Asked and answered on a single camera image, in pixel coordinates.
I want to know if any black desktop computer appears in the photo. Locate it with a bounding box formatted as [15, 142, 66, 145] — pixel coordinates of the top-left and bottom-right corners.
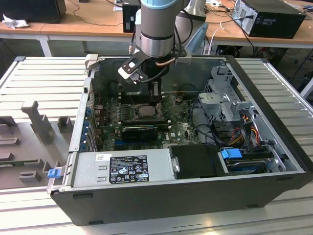
[231, 0, 307, 39]

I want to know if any CPU socket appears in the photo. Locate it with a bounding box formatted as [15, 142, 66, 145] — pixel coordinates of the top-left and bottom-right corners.
[132, 104, 164, 120]

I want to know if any black RAM slot row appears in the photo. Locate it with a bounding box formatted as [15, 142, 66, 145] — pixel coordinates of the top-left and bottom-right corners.
[121, 118, 171, 130]
[119, 91, 164, 104]

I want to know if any small black computer tower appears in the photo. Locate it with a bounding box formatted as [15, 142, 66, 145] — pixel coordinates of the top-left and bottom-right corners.
[122, 2, 140, 34]

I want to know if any large black box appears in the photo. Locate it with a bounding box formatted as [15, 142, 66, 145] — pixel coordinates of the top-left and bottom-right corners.
[0, 0, 67, 24]

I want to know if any grey power supply unit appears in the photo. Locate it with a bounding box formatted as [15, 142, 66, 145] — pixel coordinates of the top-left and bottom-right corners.
[72, 148, 176, 188]

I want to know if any white cable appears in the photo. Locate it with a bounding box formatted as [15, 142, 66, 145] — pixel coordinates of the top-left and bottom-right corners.
[207, 21, 226, 55]

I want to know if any grey case latch handle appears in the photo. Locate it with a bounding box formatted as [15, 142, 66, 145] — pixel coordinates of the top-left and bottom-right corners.
[85, 54, 99, 71]

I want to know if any hard disk in blue carrier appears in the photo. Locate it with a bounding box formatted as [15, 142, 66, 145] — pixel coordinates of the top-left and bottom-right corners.
[220, 148, 268, 176]

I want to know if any wooden desk with white frame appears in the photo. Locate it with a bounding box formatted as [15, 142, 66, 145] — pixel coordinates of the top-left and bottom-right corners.
[0, 0, 137, 58]
[205, 0, 313, 49]

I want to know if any metal socket cover frame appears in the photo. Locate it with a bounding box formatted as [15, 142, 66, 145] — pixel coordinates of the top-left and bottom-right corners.
[158, 94, 178, 117]

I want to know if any green RAM stick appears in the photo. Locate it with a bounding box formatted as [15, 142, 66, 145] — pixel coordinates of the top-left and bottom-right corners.
[0, 161, 24, 168]

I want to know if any crumpled white paper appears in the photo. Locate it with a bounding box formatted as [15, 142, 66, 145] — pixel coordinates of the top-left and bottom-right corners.
[1, 13, 30, 29]

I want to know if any green motherboard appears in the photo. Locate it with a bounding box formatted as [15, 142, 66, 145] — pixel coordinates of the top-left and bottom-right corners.
[94, 94, 203, 151]

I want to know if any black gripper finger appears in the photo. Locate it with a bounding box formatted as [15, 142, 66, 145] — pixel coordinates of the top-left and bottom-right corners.
[148, 82, 163, 107]

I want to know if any orange yellow wire bundle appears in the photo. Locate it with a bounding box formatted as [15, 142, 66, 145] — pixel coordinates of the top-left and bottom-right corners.
[229, 127, 260, 147]

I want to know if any black graphics card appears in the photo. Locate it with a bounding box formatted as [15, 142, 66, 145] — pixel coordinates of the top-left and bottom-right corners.
[121, 126, 158, 142]

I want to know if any grey parts rack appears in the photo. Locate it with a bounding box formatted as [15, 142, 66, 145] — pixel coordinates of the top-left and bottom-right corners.
[0, 100, 76, 190]

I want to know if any black open PC case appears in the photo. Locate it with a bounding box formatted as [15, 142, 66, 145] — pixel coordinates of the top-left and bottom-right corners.
[46, 54, 313, 227]

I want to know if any silver metal drive cage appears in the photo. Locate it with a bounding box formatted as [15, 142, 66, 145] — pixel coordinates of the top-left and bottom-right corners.
[198, 65, 260, 123]

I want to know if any pale blue teach pendant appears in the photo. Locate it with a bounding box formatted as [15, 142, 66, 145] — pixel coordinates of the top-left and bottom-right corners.
[185, 22, 210, 55]

